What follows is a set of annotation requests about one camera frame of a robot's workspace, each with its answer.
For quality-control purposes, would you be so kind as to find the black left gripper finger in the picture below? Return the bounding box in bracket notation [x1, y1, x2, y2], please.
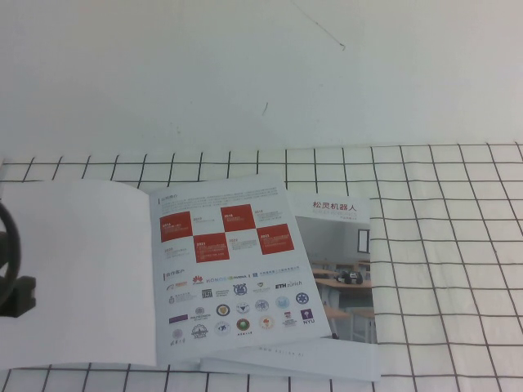
[0, 275, 38, 319]

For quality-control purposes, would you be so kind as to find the white product catalogue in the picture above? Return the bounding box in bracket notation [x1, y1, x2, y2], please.
[0, 175, 329, 371]

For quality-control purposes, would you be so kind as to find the closed catalogue with classroom cover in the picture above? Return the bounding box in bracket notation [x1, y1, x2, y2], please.
[199, 190, 379, 373]

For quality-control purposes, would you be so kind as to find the white booklet under catalogue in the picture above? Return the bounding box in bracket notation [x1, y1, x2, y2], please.
[199, 358, 382, 384]

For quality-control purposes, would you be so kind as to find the white black-grid tablecloth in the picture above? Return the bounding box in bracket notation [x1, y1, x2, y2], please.
[0, 142, 523, 392]

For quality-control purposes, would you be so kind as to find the black left camera cable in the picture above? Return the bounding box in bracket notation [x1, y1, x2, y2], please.
[0, 202, 22, 312]

